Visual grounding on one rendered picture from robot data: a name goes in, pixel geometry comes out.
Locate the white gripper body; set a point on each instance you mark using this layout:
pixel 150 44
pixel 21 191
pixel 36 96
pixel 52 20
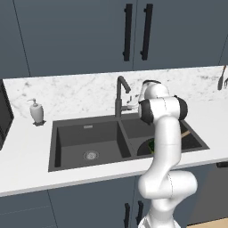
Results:
pixel 132 102

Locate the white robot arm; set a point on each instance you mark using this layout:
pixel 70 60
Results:
pixel 166 154

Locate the green sponge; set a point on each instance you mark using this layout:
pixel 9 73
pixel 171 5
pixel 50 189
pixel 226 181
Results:
pixel 151 145

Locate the dark grey double sink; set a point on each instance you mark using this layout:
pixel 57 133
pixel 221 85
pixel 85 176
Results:
pixel 89 139

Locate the dark grey tap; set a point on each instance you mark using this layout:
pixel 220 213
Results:
pixel 119 98

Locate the dark hanging kitchen tool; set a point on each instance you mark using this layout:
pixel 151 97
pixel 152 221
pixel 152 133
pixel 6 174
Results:
pixel 221 80

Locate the grey base cupboard door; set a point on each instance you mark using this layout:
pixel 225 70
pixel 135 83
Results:
pixel 23 210
pixel 92 205
pixel 142 196

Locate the white soap dispenser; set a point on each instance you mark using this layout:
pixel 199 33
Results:
pixel 36 112

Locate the grey dishwasher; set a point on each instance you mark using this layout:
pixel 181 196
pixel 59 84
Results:
pixel 210 193

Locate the black microwave oven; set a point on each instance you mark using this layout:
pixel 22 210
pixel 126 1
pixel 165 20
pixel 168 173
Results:
pixel 4 118

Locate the grey wall cupboard door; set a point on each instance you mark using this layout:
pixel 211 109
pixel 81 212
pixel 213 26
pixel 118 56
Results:
pixel 12 35
pixel 74 35
pixel 184 32

